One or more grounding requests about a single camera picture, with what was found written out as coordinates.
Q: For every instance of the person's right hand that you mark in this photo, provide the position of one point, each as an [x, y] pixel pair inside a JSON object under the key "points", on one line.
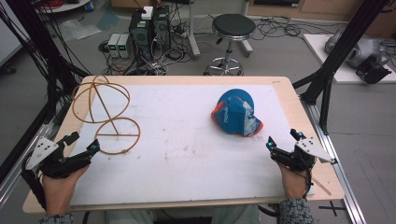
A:
{"points": [[294, 183]]}

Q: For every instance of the blue and orange cap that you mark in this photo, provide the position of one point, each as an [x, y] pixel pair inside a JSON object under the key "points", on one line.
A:
{"points": [[235, 113]]}

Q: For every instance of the aluminium rail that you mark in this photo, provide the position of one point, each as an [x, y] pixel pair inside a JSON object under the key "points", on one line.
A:
{"points": [[18, 168], [339, 174]]}

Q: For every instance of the white table mat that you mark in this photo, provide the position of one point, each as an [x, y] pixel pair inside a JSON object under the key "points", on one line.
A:
{"points": [[186, 140]]}

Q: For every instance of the black round stool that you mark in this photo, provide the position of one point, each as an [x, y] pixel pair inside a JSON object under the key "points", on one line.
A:
{"points": [[233, 26]]}

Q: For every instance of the grey power supply unit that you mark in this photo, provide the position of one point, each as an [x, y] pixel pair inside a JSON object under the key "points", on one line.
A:
{"points": [[124, 46], [113, 45]]}

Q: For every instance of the person's left hand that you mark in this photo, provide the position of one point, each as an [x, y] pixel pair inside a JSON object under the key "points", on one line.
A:
{"points": [[59, 193]]}

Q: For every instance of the black computer tower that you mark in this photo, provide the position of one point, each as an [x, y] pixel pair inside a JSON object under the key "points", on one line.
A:
{"points": [[141, 34], [162, 29]]}

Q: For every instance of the thin wooden stick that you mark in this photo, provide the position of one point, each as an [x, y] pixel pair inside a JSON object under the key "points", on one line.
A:
{"points": [[322, 186]]}

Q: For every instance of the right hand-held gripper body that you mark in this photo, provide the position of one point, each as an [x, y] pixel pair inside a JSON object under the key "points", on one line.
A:
{"points": [[311, 146]]}

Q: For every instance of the white floor board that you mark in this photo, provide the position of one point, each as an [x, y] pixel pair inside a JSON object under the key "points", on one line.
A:
{"points": [[345, 74]]}

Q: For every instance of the black metal frame stand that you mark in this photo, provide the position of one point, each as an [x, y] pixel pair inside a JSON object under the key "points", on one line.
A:
{"points": [[40, 46], [336, 59]]}

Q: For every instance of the grey robot head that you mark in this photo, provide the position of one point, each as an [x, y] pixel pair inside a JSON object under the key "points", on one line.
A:
{"points": [[361, 51]]}

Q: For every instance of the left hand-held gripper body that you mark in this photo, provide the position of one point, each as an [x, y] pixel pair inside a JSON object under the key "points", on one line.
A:
{"points": [[42, 151]]}

